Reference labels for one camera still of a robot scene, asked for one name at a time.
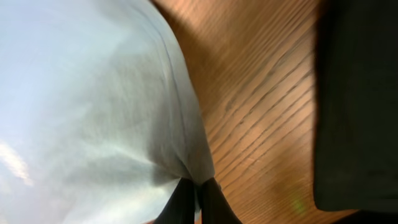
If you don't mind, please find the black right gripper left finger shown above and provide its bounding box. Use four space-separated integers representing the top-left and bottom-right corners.
154 179 195 224

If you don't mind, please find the light blue t-shirt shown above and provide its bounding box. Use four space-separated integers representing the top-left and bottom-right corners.
1 0 215 223

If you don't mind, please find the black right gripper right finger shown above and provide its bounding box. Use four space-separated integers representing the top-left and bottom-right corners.
198 177 242 224

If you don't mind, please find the black t-shirt pile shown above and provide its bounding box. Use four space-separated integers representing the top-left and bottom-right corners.
313 0 397 223

